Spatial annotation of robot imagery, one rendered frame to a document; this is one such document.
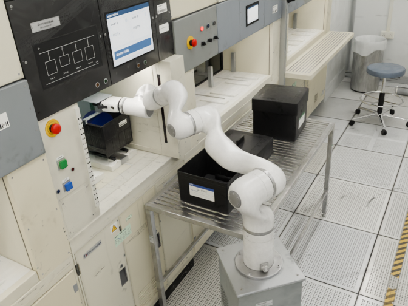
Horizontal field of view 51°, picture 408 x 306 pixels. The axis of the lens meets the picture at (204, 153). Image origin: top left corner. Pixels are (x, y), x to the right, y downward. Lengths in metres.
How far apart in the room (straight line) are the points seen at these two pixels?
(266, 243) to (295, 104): 1.13
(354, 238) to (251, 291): 1.60
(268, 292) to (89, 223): 0.80
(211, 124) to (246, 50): 1.89
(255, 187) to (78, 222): 0.78
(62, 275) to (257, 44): 2.32
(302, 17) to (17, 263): 3.89
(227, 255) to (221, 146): 0.48
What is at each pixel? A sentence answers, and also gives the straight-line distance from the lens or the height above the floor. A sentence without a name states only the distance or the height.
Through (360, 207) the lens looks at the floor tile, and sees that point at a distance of 3.50.
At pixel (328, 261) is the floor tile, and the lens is 2.98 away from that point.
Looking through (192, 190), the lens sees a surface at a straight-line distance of 2.09.
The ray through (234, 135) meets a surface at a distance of 2.55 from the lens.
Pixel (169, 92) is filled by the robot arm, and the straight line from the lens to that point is 1.77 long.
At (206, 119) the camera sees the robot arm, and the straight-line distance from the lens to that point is 1.72.
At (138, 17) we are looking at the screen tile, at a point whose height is 1.63.
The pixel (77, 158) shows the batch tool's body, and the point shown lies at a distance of 1.79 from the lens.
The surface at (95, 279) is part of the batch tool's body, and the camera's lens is 2.09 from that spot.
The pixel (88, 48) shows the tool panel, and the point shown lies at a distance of 1.75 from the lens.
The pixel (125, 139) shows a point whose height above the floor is 0.98.
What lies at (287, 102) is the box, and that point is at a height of 1.01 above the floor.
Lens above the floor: 1.99
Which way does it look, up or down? 28 degrees down
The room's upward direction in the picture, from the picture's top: 4 degrees counter-clockwise
